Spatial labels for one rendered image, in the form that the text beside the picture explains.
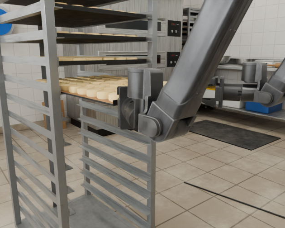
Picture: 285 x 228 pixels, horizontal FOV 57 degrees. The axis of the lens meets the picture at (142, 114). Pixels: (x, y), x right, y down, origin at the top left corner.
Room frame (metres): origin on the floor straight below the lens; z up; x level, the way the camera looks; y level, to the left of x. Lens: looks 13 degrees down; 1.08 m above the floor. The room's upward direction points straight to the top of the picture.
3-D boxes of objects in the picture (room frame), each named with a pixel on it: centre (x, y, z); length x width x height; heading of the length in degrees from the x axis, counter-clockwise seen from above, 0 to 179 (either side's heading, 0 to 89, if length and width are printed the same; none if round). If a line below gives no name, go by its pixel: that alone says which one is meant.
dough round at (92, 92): (0.80, 0.15, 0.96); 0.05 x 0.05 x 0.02
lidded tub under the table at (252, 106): (3.90, -1.83, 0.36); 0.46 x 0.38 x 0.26; 129
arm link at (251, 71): (0.82, -0.36, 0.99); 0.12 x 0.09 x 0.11; 41
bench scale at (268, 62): (3.90, -1.79, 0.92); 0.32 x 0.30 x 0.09; 135
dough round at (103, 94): (0.76, 0.11, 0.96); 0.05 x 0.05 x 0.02
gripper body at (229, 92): (0.87, -0.29, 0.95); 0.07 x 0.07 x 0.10; 72
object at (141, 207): (1.37, 0.19, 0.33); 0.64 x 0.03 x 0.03; 42
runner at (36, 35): (1.10, 0.48, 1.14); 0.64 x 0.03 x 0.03; 42
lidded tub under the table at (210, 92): (4.57, -1.31, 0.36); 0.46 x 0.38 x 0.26; 126
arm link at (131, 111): (0.53, 0.00, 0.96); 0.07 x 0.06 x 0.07; 13
